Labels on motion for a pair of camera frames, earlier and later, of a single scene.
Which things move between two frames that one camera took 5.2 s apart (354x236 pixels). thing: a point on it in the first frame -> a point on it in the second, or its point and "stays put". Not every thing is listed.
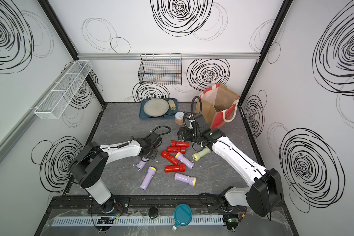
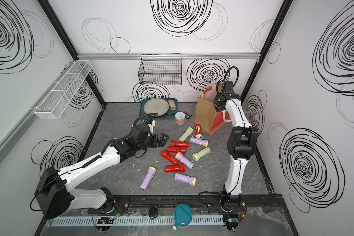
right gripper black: x=186 y=131 -> x=216 y=100
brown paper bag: x=217 y=105 stays put
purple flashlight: x=145 y=182 stays put
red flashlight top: x=179 y=144 stays put
